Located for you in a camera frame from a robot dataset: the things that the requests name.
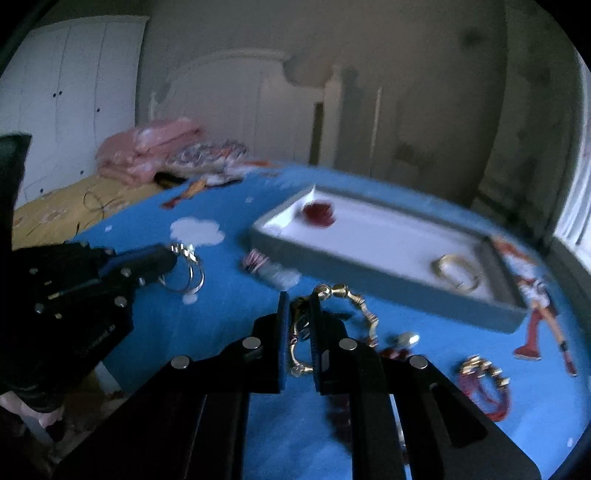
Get folded pink blanket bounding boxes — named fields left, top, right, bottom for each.
left=95, top=117, right=206, bottom=185

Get black cable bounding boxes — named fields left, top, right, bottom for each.
left=74, top=187, right=123, bottom=232

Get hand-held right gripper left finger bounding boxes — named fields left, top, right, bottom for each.
left=55, top=293, right=291, bottom=480

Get red fabric flower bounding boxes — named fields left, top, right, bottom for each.
left=302, top=199, right=337, bottom=228

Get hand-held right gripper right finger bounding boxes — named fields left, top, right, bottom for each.
left=308, top=293, right=543, bottom=480

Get grey jewelry tray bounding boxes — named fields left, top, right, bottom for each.
left=248, top=185, right=529, bottom=334

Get pink striped ornament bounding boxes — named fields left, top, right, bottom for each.
left=242, top=249, right=302, bottom=288

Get round patterned pillow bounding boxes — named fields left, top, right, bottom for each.
left=166, top=141, right=250, bottom=178

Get blue cartoon printed bedsheet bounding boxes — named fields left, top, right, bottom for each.
left=69, top=159, right=578, bottom=480

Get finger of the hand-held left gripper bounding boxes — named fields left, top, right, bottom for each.
left=102, top=244, right=179, bottom=278
left=99, top=270, right=161, bottom=292

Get gold bamboo-link bracelet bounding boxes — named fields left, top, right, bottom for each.
left=288, top=282, right=382, bottom=378

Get white bed headboard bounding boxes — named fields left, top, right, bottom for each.
left=148, top=50, right=333, bottom=167

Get red cord gold bead bracelet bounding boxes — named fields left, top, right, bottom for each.
left=457, top=354, right=512, bottom=423

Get white wardrobe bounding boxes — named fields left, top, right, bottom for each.
left=0, top=16, right=151, bottom=204

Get plain gold bangle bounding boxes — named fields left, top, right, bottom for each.
left=431, top=253, right=483, bottom=292

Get yellow floral bedsheet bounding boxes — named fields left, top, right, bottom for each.
left=11, top=175, right=162, bottom=250

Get silver linked rings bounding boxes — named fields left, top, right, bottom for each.
left=159, top=242, right=205, bottom=295

